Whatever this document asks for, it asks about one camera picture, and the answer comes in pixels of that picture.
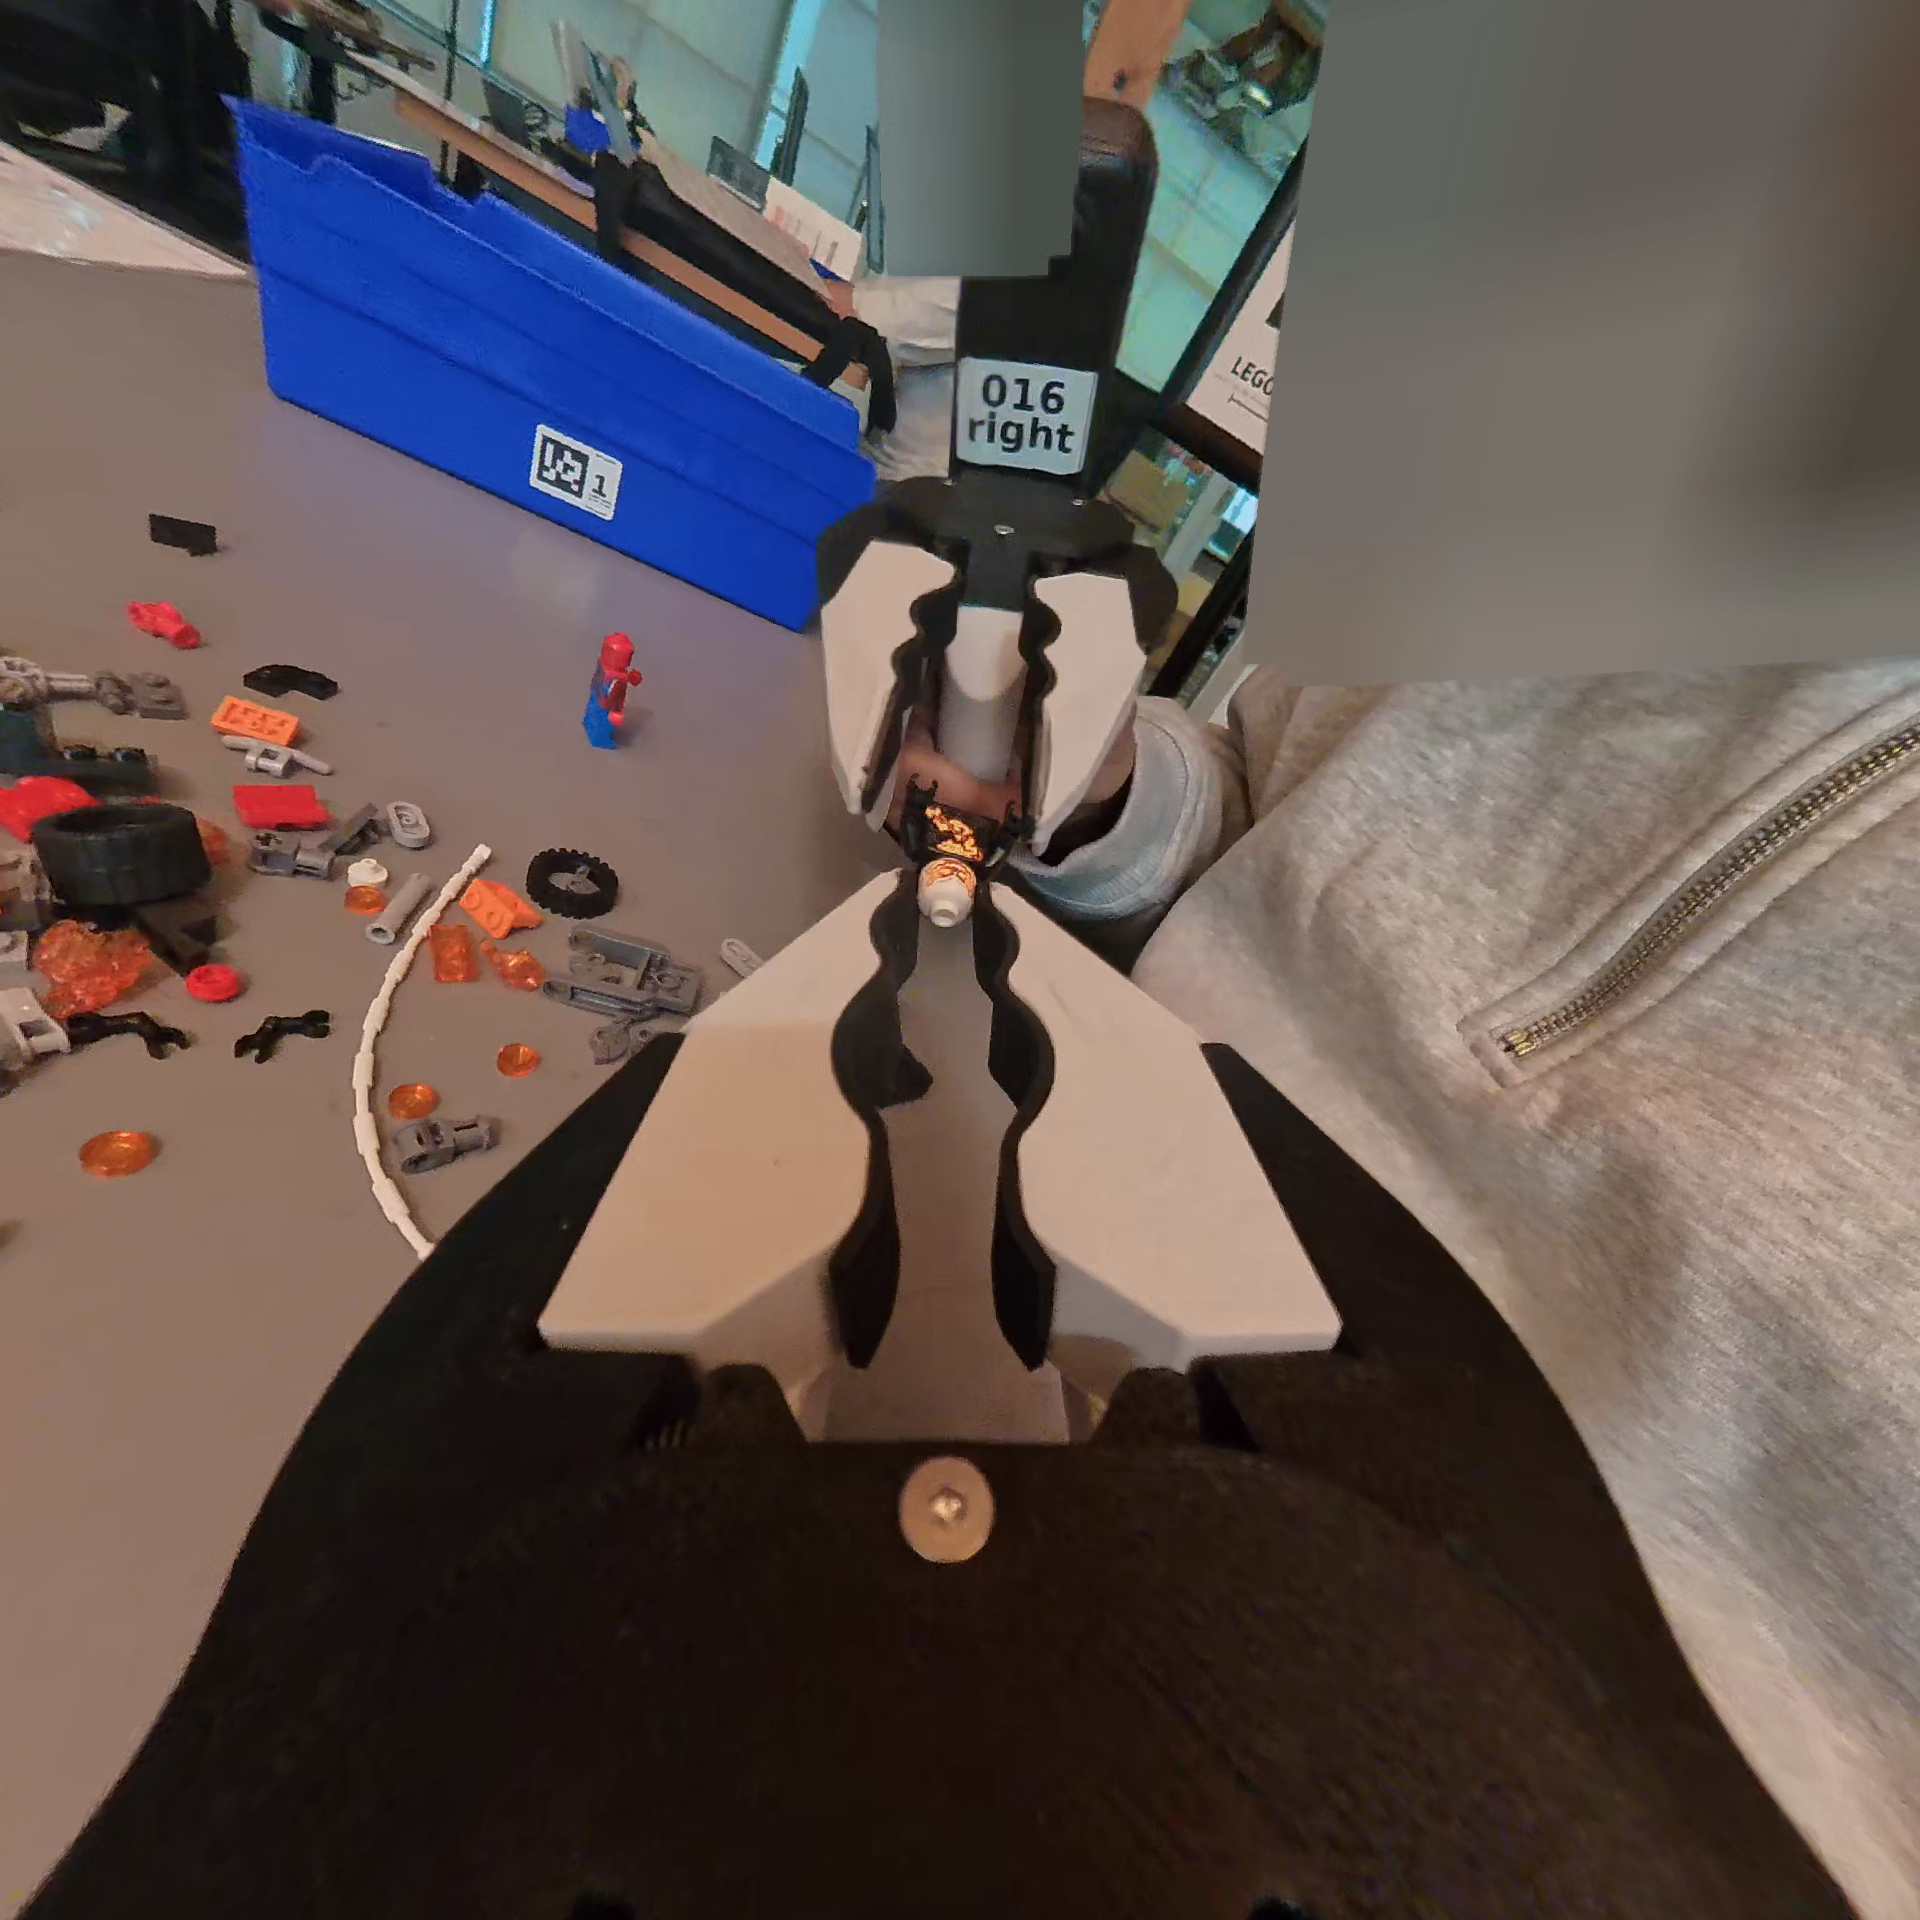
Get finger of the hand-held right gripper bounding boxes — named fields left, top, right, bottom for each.
left=823, top=540, right=963, bottom=823
left=1023, top=575, right=1137, bottom=837

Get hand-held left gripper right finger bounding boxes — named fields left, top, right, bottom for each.
left=971, top=880, right=1343, bottom=1437

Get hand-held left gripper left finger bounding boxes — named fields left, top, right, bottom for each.
left=537, top=873, right=921, bottom=1441

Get person's right forearm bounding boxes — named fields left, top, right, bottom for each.
left=1019, top=696, right=1230, bottom=929

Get dark lego chassis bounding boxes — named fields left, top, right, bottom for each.
left=0, top=704, right=160, bottom=799

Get person's right hand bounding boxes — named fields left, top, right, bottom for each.
left=900, top=739, right=1039, bottom=823

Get wooden beam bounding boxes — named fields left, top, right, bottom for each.
left=1079, top=0, right=1192, bottom=115

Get framed marker sign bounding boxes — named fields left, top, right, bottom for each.
left=1140, top=136, right=1301, bottom=493

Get red and blue minifigure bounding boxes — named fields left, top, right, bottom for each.
left=580, top=632, right=648, bottom=752

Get small black rubber tyre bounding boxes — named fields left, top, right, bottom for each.
left=524, top=847, right=621, bottom=922

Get wooden workbench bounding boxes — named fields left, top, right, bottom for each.
left=393, top=95, right=872, bottom=377

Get black bag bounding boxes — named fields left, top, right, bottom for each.
left=590, top=151, right=902, bottom=437

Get dark grey technic connector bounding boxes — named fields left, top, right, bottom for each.
left=247, top=804, right=385, bottom=880

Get blue plastic bin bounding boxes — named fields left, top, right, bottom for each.
left=224, top=96, right=880, bottom=634

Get clear orange flame piece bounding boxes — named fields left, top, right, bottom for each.
left=27, top=919, right=160, bottom=1020

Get large black tyre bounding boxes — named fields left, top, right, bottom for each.
left=27, top=800, right=213, bottom=908

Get grey linked technic pieces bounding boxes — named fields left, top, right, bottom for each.
left=0, top=653, right=191, bottom=720

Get grey technic frame piece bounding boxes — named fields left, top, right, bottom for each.
left=564, top=927, right=703, bottom=1010

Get white ridged flexible hose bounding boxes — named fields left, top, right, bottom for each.
left=351, top=844, right=496, bottom=1259

